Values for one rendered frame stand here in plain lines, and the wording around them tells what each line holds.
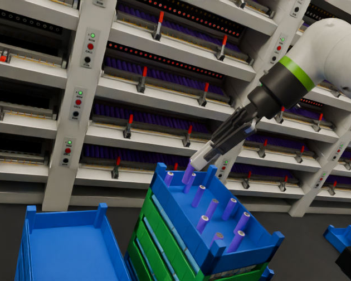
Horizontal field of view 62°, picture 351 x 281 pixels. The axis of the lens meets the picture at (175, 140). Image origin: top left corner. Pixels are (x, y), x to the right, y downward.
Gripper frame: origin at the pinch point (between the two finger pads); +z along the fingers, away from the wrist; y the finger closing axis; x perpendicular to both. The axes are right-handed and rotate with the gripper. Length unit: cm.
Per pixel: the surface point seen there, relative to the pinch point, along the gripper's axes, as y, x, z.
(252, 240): -4.0, -24.2, 6.9
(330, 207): 104, -127, -2
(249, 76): 57, -9, -21
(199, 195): 2.5, -8.3, 9.8
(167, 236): -6.7, -6.8, 19.4
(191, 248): -14.0, -8.6, 13.3
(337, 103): 80, -57, -43
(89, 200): 41, 4, 61
